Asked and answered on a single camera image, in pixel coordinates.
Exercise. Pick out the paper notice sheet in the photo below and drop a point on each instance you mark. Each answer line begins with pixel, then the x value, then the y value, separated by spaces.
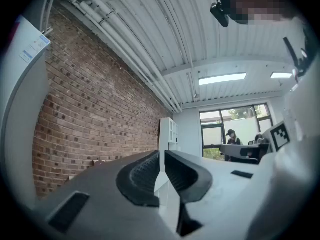
pixel 35 47

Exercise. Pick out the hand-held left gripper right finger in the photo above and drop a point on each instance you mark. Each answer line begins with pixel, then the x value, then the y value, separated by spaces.
pixel 220 191

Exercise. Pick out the white shelf unit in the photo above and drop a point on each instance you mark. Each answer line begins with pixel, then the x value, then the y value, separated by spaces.
pixel 168 134

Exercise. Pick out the rectangular ceiling light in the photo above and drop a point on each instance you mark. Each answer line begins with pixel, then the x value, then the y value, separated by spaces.
pixel 222 78
pixel 281 75

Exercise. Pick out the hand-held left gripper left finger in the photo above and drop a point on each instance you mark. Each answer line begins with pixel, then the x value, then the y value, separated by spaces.
pixel 100 196

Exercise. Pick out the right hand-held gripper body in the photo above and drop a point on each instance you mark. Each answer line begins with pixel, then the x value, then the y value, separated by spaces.
pixel 280 137

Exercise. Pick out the black head-worn camera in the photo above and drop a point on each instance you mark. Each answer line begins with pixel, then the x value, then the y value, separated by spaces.
pixel 220 14

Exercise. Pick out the dark-framed window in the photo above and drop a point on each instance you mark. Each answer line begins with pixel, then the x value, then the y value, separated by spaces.
pixel 240 124

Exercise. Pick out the white ceiling pipe bundle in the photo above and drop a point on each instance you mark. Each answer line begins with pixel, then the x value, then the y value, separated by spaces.
pixel 125 34

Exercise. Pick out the grey office desk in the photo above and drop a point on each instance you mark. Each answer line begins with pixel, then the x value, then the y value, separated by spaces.
pixel 237 150

